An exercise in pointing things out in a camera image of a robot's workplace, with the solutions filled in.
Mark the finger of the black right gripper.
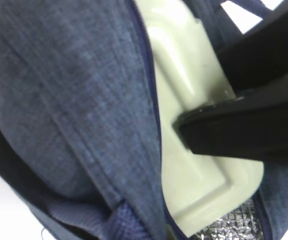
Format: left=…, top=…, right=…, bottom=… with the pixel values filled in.
left=218, top=0, right=288, bottom=93
left=174, top=79, right=288, bottom=160

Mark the dark blue lunch bag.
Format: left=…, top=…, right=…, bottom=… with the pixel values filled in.
left=0, top=0, right=288, bottom=240

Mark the green lid glass container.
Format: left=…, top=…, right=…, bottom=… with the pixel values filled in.
left=136, top=0, right=264, bottom=240

